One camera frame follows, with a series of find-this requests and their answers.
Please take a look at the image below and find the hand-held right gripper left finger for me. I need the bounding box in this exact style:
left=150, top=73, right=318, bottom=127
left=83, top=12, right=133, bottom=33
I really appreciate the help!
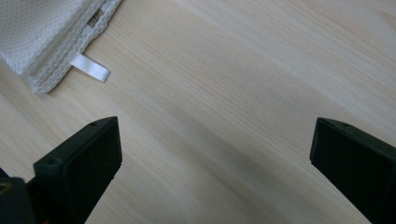
left=26, top=116, right=123, bottom=224

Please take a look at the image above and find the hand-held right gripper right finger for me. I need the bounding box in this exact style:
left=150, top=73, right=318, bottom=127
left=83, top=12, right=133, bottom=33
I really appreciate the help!
left=309, top=117, right=396, bottom=224

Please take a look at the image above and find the white mesh laundry bag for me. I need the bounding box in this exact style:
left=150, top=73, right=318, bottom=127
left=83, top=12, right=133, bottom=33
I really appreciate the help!
left=0, top=0, right=123, bottom=95

